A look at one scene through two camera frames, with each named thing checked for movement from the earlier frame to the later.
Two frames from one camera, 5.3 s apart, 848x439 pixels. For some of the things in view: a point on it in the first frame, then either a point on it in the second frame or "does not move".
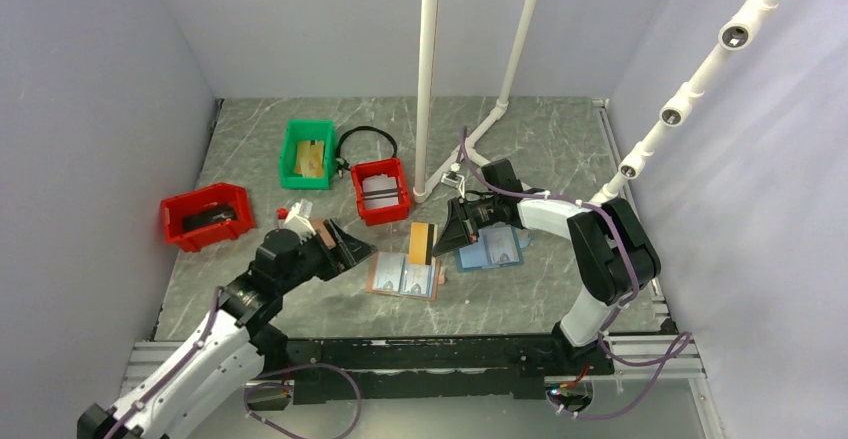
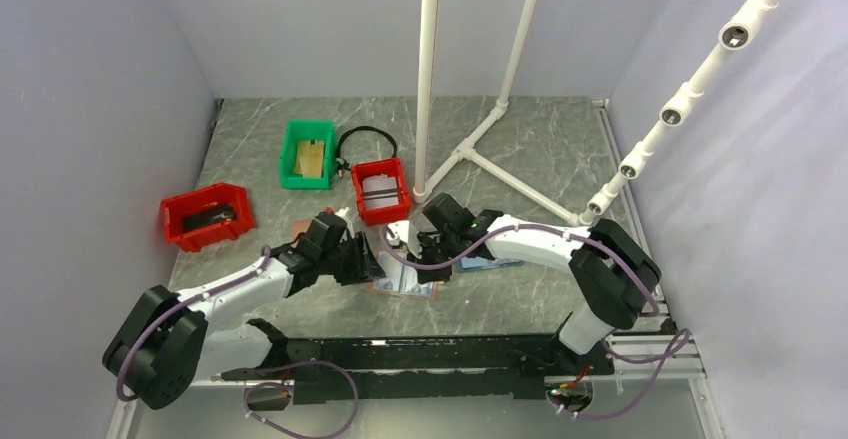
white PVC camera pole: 736,34 does not move
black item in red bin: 209,215 does not move
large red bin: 205,216 does not move
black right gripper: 455,234 -> 428,275
